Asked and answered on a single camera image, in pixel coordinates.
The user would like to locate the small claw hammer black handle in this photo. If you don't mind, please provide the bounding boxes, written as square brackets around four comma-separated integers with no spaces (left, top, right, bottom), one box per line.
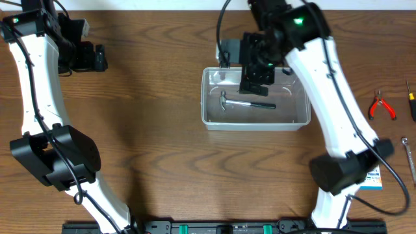
[219,91,276,111]

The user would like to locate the clear plastic container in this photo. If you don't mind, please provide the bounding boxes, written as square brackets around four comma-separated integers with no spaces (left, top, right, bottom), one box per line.
[201,67,311,131]

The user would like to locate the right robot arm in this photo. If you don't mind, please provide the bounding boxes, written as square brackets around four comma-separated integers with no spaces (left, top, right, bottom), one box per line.
[239,1,394,229]

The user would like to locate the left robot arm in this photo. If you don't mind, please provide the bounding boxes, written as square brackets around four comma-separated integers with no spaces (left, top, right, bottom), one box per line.
[1,0,143,233]

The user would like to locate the yellow black screwdriver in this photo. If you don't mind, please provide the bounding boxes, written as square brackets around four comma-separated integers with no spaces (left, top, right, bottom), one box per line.
[406,81,416,122]

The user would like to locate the blue white screwdriver set box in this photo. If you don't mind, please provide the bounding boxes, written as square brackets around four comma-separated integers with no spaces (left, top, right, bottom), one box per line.
[360,166,383,190]

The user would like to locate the silver metal wrench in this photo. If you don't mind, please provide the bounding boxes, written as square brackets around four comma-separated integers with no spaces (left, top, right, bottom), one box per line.
[401,137,415,185]

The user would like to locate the red handled pliers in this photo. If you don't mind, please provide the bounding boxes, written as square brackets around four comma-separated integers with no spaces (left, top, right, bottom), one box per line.
[367,90,397,122]

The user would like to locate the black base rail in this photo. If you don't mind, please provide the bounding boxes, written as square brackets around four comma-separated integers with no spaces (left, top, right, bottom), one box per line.
[61,219,388,234]

